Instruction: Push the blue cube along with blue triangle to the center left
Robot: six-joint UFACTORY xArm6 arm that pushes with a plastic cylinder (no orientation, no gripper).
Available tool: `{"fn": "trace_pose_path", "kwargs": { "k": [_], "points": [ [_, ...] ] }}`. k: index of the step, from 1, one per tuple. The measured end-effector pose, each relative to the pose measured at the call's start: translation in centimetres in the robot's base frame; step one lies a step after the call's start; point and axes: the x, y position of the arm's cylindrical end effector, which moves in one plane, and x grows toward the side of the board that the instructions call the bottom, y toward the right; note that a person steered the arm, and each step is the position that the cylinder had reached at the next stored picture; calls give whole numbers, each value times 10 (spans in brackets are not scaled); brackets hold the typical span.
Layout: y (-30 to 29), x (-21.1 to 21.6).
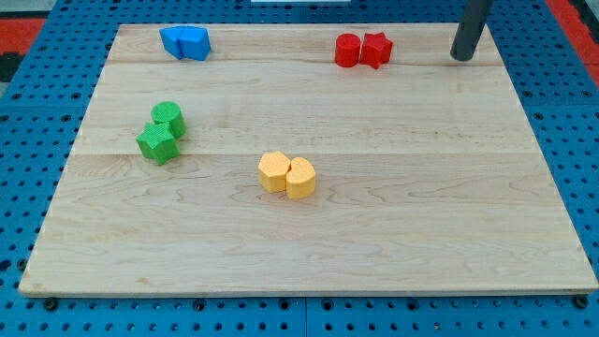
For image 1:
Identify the blue cube block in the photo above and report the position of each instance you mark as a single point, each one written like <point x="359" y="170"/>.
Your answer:
<point x="170" y="39"/>

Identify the red cylinder block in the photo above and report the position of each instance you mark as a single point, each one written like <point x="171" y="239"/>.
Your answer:
<point x="347" y="50"/>

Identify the blue triangle block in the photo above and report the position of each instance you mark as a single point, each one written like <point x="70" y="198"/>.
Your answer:
<point x="195" y="43"/>

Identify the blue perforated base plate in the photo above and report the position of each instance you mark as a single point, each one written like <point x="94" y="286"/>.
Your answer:
<point x="45" y="102"/>

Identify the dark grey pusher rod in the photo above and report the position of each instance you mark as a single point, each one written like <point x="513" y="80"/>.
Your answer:
<point x="470" y="29"/>

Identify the red star block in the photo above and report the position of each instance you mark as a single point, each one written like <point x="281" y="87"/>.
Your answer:
<point x="375" y="50"/>

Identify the wooden board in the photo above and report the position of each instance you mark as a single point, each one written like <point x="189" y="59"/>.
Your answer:
<point x="429" y="179"/>

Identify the yellow half-round block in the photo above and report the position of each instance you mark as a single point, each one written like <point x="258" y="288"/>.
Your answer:
<point x="300" y="179"/>

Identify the yellow hexagon block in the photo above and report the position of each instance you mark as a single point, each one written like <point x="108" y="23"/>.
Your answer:
<point x="272" y="170"/>

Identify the green cylinder block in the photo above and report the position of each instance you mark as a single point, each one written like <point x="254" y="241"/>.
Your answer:
<point x="168" y="112"/>

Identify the green star block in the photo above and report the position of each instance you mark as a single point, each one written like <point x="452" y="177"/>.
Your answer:
<point x="157" y="142"/>

